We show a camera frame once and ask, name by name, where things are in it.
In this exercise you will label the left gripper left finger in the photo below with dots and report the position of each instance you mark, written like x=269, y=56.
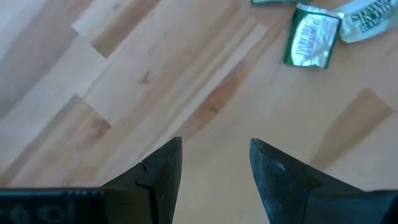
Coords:
x=155, y=193

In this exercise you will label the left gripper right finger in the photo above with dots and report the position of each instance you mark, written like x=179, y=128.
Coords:
x=289, y=193

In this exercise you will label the green white sweetener packet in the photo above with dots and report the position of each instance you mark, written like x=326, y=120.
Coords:
x=273, y=2
x=370, y=21
x=311, y=40

